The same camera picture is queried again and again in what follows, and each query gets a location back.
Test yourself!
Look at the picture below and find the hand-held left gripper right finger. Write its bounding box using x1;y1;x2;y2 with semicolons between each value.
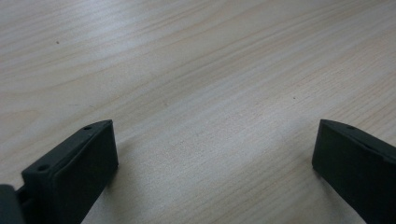
311;119;396;224

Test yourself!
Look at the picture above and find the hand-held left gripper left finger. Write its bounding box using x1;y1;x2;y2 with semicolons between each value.
21;119;120;224

